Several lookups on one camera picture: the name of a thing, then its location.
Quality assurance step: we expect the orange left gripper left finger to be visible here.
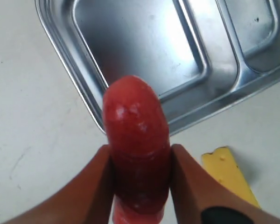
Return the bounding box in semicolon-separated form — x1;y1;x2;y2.
7;145;114;224

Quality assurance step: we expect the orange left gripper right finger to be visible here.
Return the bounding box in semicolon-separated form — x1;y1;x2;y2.
170;144;280;224

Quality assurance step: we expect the yellow toy cheese wedge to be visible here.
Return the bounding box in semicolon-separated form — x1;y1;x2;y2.
201;147;260;208

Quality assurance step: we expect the red toy sausage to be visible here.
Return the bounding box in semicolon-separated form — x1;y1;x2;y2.
103;76;171;224

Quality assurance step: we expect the stainless steel lunch box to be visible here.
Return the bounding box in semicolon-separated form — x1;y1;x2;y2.
35;0;280;135

